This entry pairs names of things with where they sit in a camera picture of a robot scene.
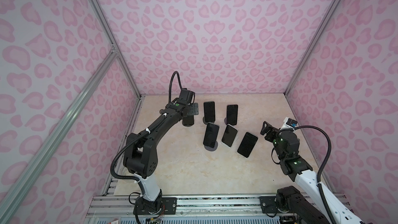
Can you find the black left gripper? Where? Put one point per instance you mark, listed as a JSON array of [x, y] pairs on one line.
[[194, 108]]

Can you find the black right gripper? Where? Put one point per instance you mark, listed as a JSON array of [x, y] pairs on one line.
[[273, 131]]

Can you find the black phone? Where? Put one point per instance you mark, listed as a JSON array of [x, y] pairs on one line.
[[242, 148], [209, 111], [211, 134], [188, 121], [229, 135], [232, 111]]

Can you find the purple-grey round stand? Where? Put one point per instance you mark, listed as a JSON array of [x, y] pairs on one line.
[[212, 148]]

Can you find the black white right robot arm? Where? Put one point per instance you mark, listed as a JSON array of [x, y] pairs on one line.
[[326, 207]]

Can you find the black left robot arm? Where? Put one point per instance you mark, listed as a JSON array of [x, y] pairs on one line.
[[141, 157]]

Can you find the grey round stand back right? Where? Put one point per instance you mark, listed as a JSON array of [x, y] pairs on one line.
[[230, 121]]

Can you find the white stand front right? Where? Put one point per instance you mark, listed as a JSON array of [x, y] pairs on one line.
[[251, 141]]

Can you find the aluminium diagonal frame bar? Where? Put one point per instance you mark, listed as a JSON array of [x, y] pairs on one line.
[[29, 176]]

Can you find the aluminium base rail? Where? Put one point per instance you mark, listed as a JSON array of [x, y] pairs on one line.
[[189, 209]]

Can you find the aluminium frame post left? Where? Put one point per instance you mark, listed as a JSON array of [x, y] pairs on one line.
[[105, 25]]

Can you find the aluminium frame post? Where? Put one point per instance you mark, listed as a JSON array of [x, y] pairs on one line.
[[324, 23], [105, 25]]

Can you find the aluminium frame post right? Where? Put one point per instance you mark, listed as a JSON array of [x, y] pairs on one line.
[[324, 23]]

